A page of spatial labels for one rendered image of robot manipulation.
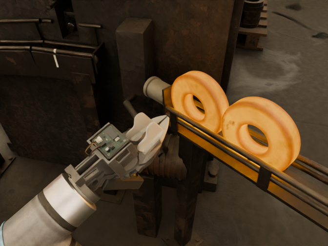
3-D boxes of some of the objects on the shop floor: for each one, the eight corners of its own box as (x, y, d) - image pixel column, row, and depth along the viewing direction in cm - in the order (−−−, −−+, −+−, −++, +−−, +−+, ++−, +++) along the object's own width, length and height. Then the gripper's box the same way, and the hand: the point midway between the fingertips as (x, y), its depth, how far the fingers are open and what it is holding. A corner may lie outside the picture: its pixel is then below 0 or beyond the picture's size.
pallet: (126, 33, 249) (121, -19, 219) (153, 3, 307) (152, -42, 277) (262, 51, 225) (277, -6, 195) (263, 14, 283) (275, -34, 253)
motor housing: (138, 208, 120) (128, 117, 84) (188, 218, 117) (198, 129, 80) (129, 235, 111) (112, 148, 75) (182, 249, 107) (192, 162, 71)
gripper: (81, 195, 43) (176, 108, 48) (55, 161, 48) (144, 86, 53) (103, 212, 49) (185, 134, 55) (79, 180, 54) (155, 112, 60)
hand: (164, 123), depth 56 cm, fingers closed
